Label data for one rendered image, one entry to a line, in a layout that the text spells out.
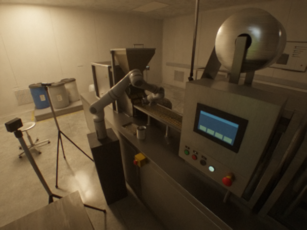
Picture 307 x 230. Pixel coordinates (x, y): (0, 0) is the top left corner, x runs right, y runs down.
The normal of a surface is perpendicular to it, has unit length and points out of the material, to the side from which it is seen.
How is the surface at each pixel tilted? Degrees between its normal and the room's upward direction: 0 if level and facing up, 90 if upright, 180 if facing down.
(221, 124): 90
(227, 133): 90
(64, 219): 0
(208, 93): 90
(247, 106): 90
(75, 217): 0
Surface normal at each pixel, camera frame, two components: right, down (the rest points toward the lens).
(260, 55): -0.78, 0.27
